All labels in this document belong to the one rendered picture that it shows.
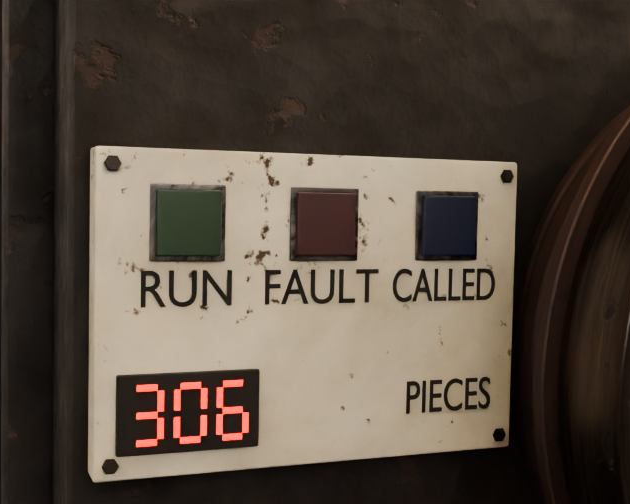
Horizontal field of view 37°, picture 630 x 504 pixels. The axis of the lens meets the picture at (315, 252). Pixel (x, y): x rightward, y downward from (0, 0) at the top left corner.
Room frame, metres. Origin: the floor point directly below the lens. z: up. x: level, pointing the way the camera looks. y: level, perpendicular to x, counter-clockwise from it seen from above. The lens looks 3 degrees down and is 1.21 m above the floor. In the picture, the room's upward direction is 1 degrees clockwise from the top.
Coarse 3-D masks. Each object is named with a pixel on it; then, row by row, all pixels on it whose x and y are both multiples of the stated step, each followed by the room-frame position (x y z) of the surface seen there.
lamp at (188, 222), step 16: (160, 192) 0.50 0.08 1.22; (176, 192) 0.51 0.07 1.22; (192, 192) 0.51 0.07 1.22; (208, 192) 0.51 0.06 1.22; (160, 208) 0.50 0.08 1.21; (176, 208) 0.51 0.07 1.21; (192, 208) 0.51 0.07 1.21; (208, 208) 0.51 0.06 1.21; (160, 224) 0.50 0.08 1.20; (176, 224) 0.51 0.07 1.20; (192, 224) 0.51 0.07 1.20; (208, 224) 0.51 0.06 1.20; (160, 240) 0.50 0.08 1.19; (176, 240) 0.51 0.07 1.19; (192, 240) 0.51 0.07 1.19; (208, 240) 0.51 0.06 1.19
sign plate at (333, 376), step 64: (128, 192) 0.50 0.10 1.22; (256, 192) 0.53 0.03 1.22; (320, 192) 0.54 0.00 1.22; (384, 192) 0.56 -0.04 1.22; (448, 192) 0.57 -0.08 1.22; (512, 192) 0.59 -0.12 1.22; (128, 256) 0.50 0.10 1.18; (192, 256) 0.51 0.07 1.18; (256, 256) 0.53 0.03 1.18; (320, 256) 0.54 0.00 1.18; (384, 256) 0.56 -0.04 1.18; (448, 256) 0.57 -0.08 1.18; (512, 256) 0.59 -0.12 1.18; (128, 320) 0.50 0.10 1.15; (192, 320) 0.51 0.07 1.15; (256, 320) 0.53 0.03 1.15; (320, 320) 0.54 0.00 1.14; (384, 320) 0.56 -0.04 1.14; (448, 320) 0.57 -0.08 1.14; (128, 384) 0.50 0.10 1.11; (256, 384) 0.53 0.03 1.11; (320, 384) 0.54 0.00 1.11; (384, 384) 0.56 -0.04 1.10; (448, 384) 0.57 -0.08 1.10; (128, 448) 0.50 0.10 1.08; (192, 448) 0.51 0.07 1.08; (256, 448) 0.53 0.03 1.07; (320, 448) 0.54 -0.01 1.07; (384, 448) 0.56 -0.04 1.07; (448, 448) 0.57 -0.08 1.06
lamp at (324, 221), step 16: (304, 192) 0.53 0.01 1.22; (304, 208) 0.53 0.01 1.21; (320, 208) 0.54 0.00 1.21; (336, 208) 0.54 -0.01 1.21; (352, 208) 0.54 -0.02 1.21; (304, 224) 0.53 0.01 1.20; (320, 224) 0.54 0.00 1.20; (336, 224) 0.54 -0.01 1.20; (352, 224) 0.54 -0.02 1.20; (304, 240) 0.53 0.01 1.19; (320, 240) 0.54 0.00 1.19; (336, 240) 0.54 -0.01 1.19; (352, 240) 0.54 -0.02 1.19
